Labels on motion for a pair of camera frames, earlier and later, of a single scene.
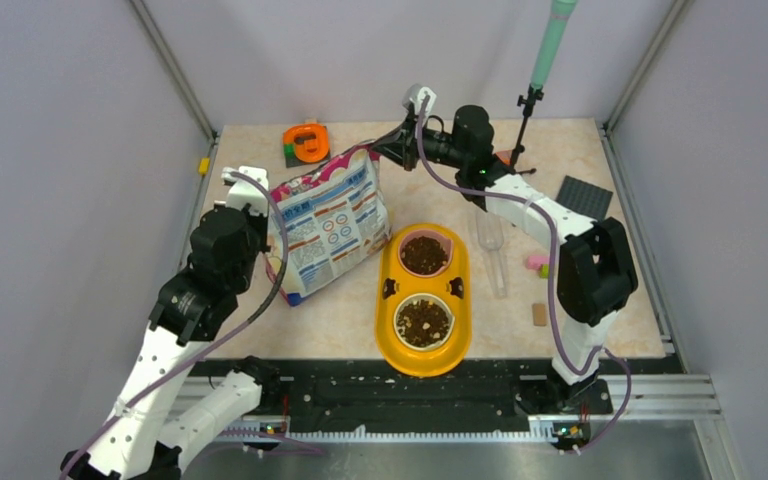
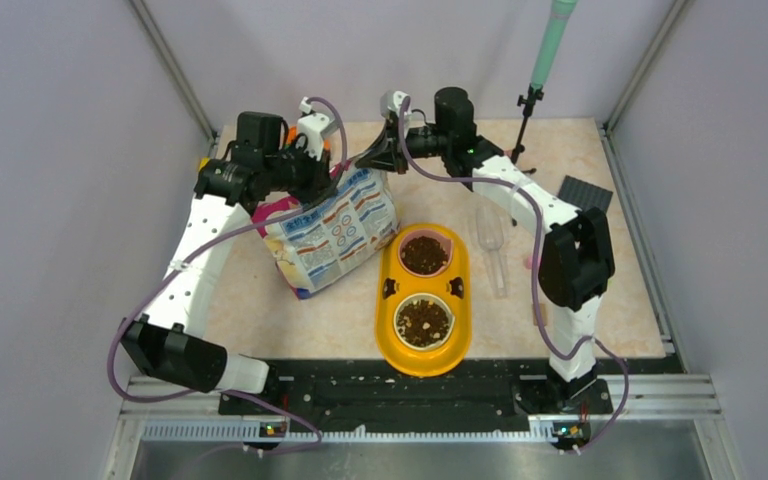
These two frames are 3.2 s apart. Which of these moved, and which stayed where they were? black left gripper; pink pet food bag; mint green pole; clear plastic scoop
Moved: black left gripper
Stayed: clear plastic scoop; mint green pole; pink pet food bag
